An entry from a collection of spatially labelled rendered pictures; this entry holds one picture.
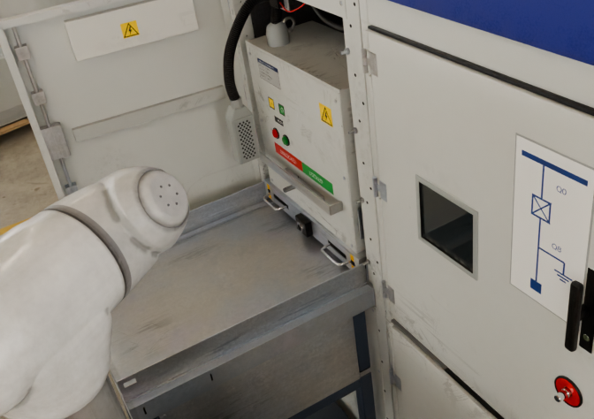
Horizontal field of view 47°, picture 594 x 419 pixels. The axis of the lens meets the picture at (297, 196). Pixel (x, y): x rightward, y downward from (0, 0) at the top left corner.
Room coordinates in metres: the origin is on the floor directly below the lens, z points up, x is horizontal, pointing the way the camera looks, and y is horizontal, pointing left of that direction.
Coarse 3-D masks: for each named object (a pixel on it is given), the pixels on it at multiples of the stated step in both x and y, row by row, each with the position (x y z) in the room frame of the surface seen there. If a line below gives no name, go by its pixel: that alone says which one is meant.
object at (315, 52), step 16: (304, 32) 1.89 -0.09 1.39; (320, 32) 1.87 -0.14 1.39; (336, 32) 1.85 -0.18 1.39; (256, 48) 1.83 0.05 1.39; (272, 48) 1.80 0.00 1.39; (288, 48) 1.79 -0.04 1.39; (304, 48) 1.77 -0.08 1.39; (320, 48) 1.75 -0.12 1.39; (336, 48) 1.73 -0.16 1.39; (288, 64) 1.66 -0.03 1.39; (304, 64) 1.65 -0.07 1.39; (320, 64) 1.64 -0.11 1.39; (336, 64) 1.62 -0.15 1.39; (320, 80) 1.52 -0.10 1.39; (336, 80) 1.51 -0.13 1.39; (352, 128) 1.46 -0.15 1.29; (352, 144) 1.46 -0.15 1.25; (352, 160) 1.46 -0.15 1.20; (352, 176) 1.45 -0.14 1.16; (352, 192) 1.45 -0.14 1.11; (352, 208) 1.45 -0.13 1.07
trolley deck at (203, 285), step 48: (192, 240) 1.75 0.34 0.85; (240, 240) 1.70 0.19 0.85; (288, 240) 1.67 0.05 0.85; (144, 288) 1.55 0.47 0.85; (192, 288) 1.51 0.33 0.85; (240, 288) 1.48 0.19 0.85; (288, 288) 1.45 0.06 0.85; (144, 336) 1.35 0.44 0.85; (192, 336) 1.32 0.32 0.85; (288, 336) 1.28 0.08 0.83; (192, 384) 1.17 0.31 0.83
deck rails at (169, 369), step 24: (240, 192) 1.88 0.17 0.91; (264, 192) 1.91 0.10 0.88; (192, 216) 1.81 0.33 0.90; (216, 216) 1.84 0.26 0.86; (240, 216) 1.84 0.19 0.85; (360, 264) 1.41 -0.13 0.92; (312, 288) 1.35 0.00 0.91; (336, 288) 1.38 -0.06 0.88; (264, 312) 1.29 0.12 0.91; (288, 312) 1.32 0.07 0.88; (216, 336) 1.24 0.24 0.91; (240, 336) 1.26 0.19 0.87; (168, 360) 1.18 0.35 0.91; (192, 360) 1.21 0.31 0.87; (120, 384) 1.13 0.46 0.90; (144, 384) 1.16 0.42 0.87
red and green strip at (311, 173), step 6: (276, 144) 1.81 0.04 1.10; (276, 150) 1.81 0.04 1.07; (282, 150) 1.77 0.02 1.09; (288, 156) 1.74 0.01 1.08; (294, 156) 1.71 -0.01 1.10; (294, 162) 1.71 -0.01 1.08; (300, 162) 1.68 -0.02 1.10; (300, 168) 1.69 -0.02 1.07; (306, 168) 1.65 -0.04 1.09; (306, 174) 1.66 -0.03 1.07; (312, 174) 1.62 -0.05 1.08; (318, 174) 1.59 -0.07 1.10; (318, 180) 1.59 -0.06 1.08; (324, 180) 1.56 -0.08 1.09; (324, 186) 1.57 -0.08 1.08; (330, 186) 1.54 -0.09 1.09; (330, 192) 1.54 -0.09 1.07
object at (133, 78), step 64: (128, 0) 1.91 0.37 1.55; (192, 0) 1.94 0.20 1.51; (64, 64) 1.84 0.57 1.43; (128, 64) 1.89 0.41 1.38; (192, 64) 1.95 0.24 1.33; (64, 128) 1.82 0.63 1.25; (128, 128) 1.88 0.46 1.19; (192, 128) 1.94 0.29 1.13; (64, 192) 1.80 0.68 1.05; (192, 192) 1.92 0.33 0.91
